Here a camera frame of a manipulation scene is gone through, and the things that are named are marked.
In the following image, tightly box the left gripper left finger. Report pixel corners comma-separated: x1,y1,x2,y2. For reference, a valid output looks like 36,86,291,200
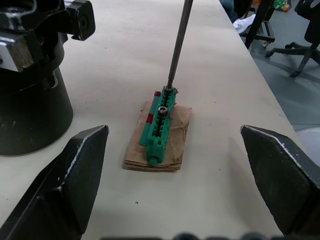
0,124,110,240

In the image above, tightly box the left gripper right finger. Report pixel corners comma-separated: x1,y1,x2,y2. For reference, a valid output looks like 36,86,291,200
239,124,320,236

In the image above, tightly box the black spare gripper body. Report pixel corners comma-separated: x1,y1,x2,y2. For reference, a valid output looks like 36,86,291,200
0,0,96,157

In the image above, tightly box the black electric screwdriver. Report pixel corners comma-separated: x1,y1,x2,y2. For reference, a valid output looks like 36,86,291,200
166,0,195,91

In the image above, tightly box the green screw holder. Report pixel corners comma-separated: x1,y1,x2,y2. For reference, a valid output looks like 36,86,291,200
138,85,180,166

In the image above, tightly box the small brown cardboard pad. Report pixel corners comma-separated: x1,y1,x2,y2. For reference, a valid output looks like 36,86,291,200
122,99,193,173

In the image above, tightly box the black office chair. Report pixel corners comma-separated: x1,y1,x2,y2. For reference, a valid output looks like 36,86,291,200
264,0,320,78

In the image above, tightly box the person leg with white sneaker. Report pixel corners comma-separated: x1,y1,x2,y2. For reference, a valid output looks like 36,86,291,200
219,0,257,35

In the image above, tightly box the black wheeled cart frame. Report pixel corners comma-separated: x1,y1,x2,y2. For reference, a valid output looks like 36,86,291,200
244,0,276,50

